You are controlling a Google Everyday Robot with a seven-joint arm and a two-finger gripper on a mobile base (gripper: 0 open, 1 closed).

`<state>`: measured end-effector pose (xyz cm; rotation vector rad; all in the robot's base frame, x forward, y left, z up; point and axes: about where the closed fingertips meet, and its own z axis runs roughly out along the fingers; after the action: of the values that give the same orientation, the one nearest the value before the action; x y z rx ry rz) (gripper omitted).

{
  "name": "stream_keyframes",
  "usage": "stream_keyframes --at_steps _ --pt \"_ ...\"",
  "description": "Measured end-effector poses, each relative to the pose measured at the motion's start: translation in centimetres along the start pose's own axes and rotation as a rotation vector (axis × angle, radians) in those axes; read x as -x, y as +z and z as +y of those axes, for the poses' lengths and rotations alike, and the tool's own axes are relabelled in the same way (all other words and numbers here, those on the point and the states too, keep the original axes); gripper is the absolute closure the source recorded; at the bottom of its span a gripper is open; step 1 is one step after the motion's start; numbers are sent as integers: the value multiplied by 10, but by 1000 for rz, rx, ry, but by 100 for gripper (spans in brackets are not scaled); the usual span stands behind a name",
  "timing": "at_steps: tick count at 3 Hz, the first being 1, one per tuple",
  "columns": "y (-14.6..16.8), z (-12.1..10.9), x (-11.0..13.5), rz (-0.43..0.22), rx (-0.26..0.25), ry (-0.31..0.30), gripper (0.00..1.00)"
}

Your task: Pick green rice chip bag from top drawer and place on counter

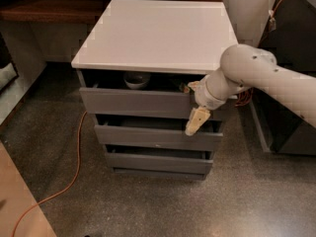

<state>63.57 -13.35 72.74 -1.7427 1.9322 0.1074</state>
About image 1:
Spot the orange extension cable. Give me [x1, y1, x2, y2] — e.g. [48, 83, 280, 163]
[11, 0, 316, 237]

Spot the grey middle drawer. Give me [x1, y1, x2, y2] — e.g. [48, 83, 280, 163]
[95, 116, 223, 151]

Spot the white ceramic bowl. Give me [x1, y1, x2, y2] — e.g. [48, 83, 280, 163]
[123, 71, 151, 90]

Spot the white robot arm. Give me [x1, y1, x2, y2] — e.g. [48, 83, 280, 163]
[186, 44, 316, 136]

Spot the grey drawer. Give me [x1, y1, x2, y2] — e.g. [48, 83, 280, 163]
[105, 145, 213, 175]
[95, 116, 223, 151]
[79, 79, 238, 122]

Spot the grey drawer cabinet white top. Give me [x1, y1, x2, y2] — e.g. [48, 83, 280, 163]
[71, 0, 237, 180]

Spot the dark framed panel at left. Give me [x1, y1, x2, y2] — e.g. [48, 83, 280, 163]
[0, 34, 19, 93]

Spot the dark wooden shelf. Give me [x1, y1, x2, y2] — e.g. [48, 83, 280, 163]
[0, 0, 223, 26]

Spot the dark side cabinet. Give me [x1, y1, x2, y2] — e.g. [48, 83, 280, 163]
[251, 0, 316, 155]

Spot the grey top drawer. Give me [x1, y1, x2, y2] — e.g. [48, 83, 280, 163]
[79, 79, 238, 122]

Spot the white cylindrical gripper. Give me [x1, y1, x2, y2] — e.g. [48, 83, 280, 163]
[185, 75, 226, 136]

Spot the green rice chip bag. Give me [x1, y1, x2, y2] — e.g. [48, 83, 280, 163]
[180, 83, 191, 93]

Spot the grey bottom drawer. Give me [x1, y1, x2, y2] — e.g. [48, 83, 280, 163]
[105, 145, 213, 175]

